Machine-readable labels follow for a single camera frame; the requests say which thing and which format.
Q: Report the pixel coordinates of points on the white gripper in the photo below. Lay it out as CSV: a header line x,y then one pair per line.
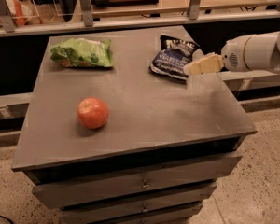
x,y
232,56

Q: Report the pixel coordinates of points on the blue chip bag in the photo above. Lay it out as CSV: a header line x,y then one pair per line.
x,y
174,55

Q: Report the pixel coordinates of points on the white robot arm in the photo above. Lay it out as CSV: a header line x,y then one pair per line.
x,y
262,52

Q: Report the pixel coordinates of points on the red apple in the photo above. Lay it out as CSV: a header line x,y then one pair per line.
x,y
92,113

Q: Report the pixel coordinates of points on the green chip bag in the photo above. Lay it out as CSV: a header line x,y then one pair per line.
x,y
82,52

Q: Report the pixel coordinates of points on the orange white bag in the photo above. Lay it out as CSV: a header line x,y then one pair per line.
x,y
21,13

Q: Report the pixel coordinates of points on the top drawer knob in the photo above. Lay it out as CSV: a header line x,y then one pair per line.
x,y
145,184

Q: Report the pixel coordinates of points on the drawer knob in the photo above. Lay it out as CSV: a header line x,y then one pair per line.
x,y
144,208
145,184

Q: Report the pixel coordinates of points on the metal railing frame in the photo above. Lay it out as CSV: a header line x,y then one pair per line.
x,y
86,17

